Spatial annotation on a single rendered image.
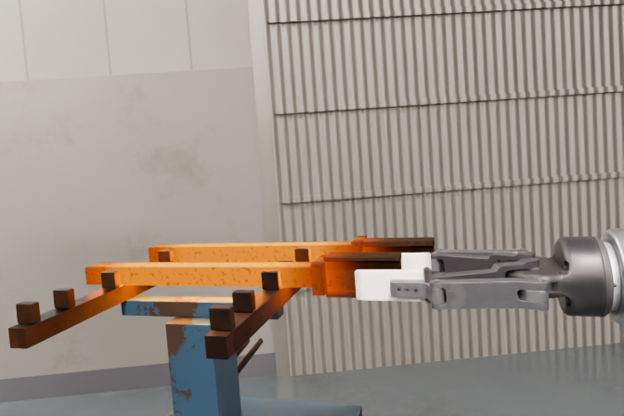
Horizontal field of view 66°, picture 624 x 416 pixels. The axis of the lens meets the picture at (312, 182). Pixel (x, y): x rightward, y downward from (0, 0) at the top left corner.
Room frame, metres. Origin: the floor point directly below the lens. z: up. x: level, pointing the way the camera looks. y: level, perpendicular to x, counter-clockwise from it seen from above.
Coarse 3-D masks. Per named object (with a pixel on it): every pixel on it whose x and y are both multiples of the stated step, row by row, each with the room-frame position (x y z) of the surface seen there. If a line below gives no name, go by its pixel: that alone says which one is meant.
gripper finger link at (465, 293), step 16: (432, 288) 0.43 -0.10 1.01; (448, 288) 0.42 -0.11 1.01; (464, 288) 0.42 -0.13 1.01; (480, 288) 0.42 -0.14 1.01; (496, 288) 0.41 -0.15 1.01; (512, 288) 0.41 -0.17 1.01; (528, 288) 0.41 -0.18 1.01; (544, 288) 0.40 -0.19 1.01; (432, 304) 0.43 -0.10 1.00; (448, 304) 0.42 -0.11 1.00; (464, 304) 0.42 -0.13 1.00; (480, 304) 0.42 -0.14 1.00; (496, 304) 0.41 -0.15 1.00; (512, 304) 0.41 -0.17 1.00; (528, 304) 0.41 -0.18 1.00; (544, 304) 0.40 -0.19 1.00
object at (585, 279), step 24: (576, 240) 0.44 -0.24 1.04; (600, 240) 0.44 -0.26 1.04; (552, 264) 0.46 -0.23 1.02; (576, 264) 0.42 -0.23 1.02; (600, 264) 0.42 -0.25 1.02; (552, 288) 0.43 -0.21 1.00; (576, 288) 0.42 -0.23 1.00; (600, 288) 0.41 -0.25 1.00; (576, 312) 0.43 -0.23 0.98; (600, 312) 0.42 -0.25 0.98
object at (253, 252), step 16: (368, 240) 0.63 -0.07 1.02; (384, 240) 0.62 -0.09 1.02; (400, 240) 0.61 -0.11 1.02; (416, 240) 0.60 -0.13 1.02; (432, 240) 0.59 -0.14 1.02; (176, 256) 0.70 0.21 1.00; (192, 256) 0.70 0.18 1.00; (208, 256) 0.69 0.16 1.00; (224, 256) 0.68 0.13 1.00; (240, 256) 0.67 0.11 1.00; (256, 256) 0.66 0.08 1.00; (272, 256) 0.66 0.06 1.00; (288, 256) 0.65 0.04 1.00
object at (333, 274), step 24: (96, 264) 0.62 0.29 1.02; (120, 264) 0.61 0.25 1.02; (144, 264) 0.60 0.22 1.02; (168, 264) 0.59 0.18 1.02; (192, 264) 0.58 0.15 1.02; (216, 264) 0.57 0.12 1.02; (240, 264) 0.56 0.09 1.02; (264, 264) 0.55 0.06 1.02; (288, 264) 0.54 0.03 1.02; (312, 264) 0.51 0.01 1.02; (336, 264) 0.52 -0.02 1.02; (360, 264) 0.51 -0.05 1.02; (384, 264) 0.50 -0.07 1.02; (312, 288) 0.51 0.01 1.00; (336, 288) 0.52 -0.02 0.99
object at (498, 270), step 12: (504, 264) 0.45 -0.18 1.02; (516, 264) 0.45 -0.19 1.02; (528, 264) 0.45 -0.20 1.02; (432, 276) 0.44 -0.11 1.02; (444, 276) 0.44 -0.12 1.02; (456, 276) 0.44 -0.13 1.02; (468, 276) 0.44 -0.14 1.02; (480, 276) 0.44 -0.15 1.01; (492, 276) 0.44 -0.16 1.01; (504, 276) 0.45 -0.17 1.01
